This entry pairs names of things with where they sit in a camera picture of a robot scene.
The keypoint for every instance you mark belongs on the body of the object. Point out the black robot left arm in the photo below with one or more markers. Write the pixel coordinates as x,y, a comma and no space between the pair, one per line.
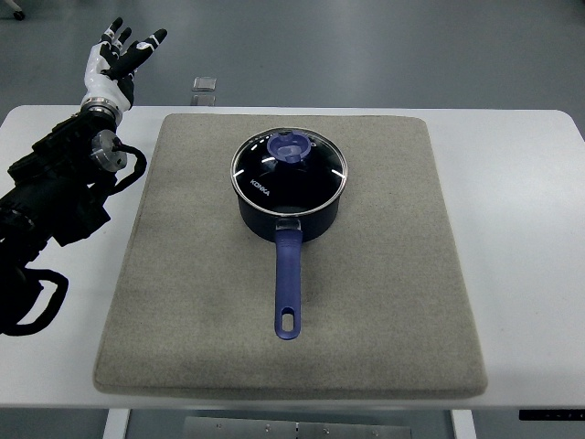
59,193

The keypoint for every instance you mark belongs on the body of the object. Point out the white table leg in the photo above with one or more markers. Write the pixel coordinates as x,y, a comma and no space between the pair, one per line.
116,424
463,424

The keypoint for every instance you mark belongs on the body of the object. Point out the black table control panel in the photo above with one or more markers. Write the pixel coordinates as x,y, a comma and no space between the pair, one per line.
556,415

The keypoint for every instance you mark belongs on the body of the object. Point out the grey metal base plate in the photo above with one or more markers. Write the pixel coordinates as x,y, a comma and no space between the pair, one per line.
208,427

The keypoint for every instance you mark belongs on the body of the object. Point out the glass pot lid blue knob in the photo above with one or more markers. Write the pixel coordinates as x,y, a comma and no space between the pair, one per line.
285,171

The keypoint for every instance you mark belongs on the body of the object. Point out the white right table leg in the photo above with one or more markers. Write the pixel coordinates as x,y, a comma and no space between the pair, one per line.
463,424

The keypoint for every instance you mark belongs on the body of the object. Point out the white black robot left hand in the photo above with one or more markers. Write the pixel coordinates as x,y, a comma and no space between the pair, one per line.
110,69

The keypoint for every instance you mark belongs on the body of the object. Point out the beige fabric mat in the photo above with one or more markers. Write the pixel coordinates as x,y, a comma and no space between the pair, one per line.
375,308

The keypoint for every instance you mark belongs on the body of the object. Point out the dark blue saucepan blue handle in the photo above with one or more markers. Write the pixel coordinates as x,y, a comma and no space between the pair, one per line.
288,233

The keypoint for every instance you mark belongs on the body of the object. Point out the white left table leg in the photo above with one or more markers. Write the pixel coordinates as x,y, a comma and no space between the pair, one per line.
116,424

